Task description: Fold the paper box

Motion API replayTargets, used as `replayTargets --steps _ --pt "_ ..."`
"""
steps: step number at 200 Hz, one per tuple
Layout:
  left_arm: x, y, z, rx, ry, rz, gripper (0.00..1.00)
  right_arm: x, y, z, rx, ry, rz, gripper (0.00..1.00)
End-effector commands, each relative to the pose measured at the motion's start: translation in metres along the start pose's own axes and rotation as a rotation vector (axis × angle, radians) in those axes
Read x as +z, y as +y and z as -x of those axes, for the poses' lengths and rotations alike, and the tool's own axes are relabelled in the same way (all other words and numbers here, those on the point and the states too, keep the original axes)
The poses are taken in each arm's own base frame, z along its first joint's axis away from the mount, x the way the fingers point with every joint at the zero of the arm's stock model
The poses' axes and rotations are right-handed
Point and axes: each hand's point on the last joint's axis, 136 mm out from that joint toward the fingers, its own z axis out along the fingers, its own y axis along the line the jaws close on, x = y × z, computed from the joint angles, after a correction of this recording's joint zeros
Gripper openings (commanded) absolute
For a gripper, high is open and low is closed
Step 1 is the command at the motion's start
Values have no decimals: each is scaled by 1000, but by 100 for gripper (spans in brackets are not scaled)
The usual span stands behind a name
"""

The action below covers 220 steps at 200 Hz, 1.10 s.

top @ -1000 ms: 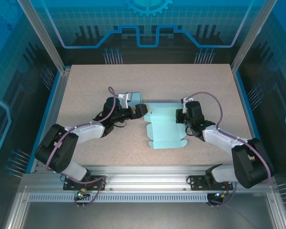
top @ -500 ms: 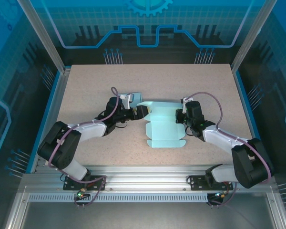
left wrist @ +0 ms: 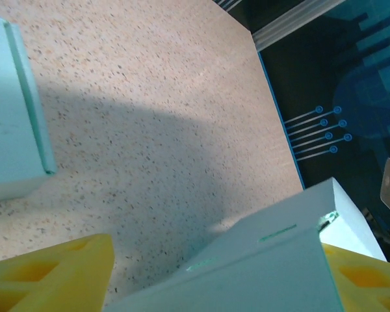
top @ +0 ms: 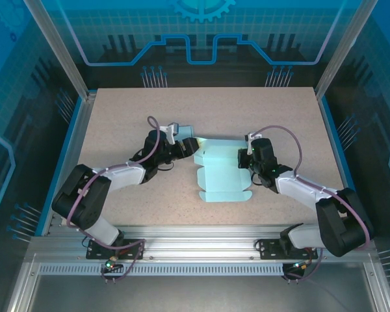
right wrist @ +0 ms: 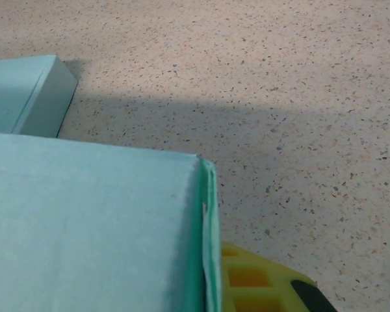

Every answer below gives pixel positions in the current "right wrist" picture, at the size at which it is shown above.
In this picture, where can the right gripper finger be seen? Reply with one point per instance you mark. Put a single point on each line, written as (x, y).
(247, 279)

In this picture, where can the light blue paper box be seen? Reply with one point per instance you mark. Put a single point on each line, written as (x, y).
(84, 227)
(19, 94)

